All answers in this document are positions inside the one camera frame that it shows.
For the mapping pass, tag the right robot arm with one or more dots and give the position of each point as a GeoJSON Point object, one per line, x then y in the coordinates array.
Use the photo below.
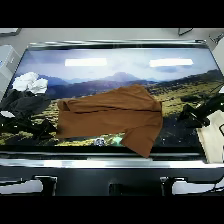
{"type": "Point", "coordinates": [201, 111]}

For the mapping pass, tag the dark grey garment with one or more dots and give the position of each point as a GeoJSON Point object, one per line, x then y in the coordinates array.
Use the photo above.
{"type": "Point", "coordinates": [25, 103]}

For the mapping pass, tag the brown garment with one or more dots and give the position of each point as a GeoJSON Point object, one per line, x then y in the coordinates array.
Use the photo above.
{"type": "Point", "coordinates": [110, 113]}

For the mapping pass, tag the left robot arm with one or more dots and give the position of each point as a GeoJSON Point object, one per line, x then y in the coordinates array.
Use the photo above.
{"type": "Point", "coordinates": [23, 126]}

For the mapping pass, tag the silver frame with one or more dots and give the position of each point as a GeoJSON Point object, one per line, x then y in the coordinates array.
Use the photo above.
{"type": "Point", "coordinates": [100, 163]}

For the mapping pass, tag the white garment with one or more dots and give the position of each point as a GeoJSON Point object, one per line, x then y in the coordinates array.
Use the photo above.
{"type": "Point", "coordinates": [28, 83]}

